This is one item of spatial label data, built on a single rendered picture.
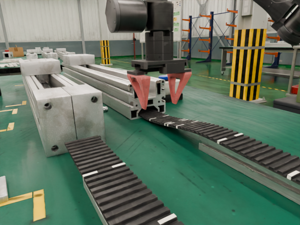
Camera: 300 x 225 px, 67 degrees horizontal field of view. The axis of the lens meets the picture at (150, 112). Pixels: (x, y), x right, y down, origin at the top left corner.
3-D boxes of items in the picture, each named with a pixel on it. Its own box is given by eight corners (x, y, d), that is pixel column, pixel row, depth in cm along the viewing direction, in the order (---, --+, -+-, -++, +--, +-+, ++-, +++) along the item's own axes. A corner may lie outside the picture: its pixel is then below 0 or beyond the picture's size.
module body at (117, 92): (165, 112, 57) (165, 79, 55) (130, 120, 52) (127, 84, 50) (82, 77, 123) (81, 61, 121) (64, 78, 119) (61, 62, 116)
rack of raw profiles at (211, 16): (176, 60, 1178) (176, 15, 1113) (190, 60, 1216) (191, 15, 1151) (221, 65, 895) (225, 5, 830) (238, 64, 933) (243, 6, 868)
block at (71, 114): (118, 139, 42) (115, 89, 39) (46, 157, 36) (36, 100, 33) (102, 126, 49) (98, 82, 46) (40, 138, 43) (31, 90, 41)
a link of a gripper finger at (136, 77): (127, 106, 49) (125, 63, 47) (156, 102, 53) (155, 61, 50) (142, 114, 44) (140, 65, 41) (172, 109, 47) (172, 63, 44)
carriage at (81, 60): (95, 70, 103) (94, 54, 101) (71, 72, 98) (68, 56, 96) (86, 67, 116) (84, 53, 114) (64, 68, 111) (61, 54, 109)
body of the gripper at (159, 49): (130, 69, 47) (128, 31, 45) (170, 65, 52) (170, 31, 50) (145, 72, 42) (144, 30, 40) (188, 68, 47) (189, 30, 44)
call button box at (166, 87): (183, 99, 70) (183, 79, 68) (156, 104, 65) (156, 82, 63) (168, 95, 76) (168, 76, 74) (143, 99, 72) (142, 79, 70)
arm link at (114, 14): (156, -32, 45) (144, 7, 52) (99, -41, 40) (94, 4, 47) (181, 5, 40) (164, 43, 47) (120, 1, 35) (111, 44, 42)
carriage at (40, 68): (62, 81, 73) (59, 60, 71) (24, 85, 68) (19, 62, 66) (54, 76, 86) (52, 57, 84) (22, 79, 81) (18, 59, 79)
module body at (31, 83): (91, 128, 48) (87, 89, 46) (40, 138, 43) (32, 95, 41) (45, 80, 114) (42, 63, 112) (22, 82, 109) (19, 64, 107)
